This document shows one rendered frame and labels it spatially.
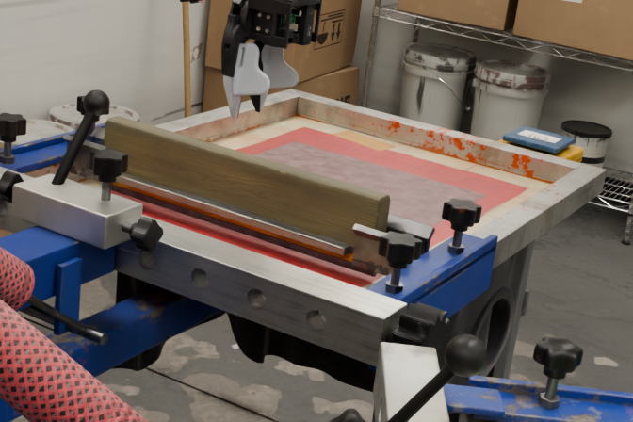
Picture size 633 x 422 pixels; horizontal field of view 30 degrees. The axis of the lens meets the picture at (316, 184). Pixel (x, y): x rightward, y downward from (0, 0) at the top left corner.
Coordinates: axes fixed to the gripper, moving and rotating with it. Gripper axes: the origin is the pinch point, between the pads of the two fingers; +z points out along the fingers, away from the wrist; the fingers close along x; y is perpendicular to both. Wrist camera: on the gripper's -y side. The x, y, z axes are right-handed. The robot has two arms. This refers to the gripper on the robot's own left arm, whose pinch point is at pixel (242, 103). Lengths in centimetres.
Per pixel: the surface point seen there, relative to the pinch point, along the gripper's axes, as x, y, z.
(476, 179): 49, 13, 17
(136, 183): -2.5, -13.1, 13.4
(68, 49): 196, -199, 58
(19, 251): -38.5, 1.3, 8.5
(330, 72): 312, -158, 72
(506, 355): 76, 15, 56
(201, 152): -1.2, -4.5, 7.2
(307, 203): -1.2, 11.4, 9.5
